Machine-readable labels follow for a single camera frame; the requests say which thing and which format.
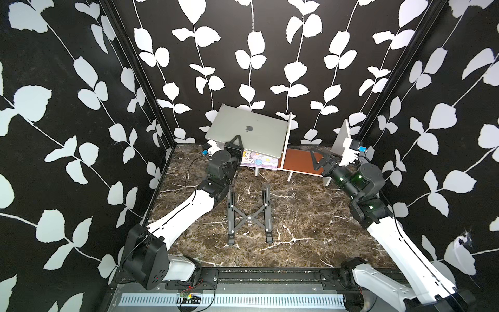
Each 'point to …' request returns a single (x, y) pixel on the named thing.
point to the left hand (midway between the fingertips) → (244, 132)
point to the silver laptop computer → (258, 133)
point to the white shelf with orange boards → (294, 161)
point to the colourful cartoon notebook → (254, 158)
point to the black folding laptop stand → (263, 216)
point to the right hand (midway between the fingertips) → (315, 149)
